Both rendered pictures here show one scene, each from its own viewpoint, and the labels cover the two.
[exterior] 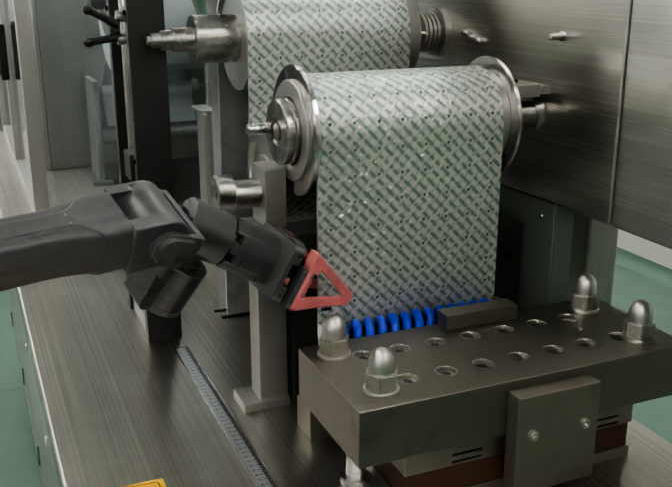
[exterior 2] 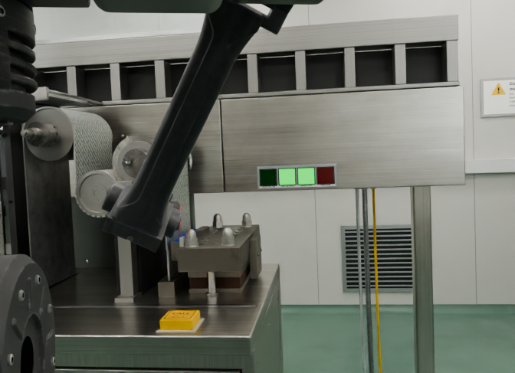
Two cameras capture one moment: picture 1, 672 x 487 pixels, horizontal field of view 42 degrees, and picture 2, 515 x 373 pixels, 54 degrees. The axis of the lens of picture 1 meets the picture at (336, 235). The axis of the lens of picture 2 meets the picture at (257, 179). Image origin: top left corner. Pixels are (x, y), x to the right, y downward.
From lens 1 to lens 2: 1.03 m
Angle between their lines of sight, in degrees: 60
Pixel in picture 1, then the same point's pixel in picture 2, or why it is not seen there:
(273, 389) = (136, 289)
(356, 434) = (237, 257)
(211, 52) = (50, 139)
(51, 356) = not seen: outside the picture
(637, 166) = (234, 168)
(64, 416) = (60, 332)
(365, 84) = not seen: hidden behind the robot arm
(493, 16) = (141, 127)
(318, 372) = (199, 249)
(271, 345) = (134, 266)
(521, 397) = (255, 240)
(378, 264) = not seen: hidden behind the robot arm
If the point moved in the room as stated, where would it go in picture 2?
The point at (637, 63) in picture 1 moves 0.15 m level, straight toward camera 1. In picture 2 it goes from (227, 133) to (258, 131)
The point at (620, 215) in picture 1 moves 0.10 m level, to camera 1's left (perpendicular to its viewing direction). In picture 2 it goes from (229, 187) to (211, 189)
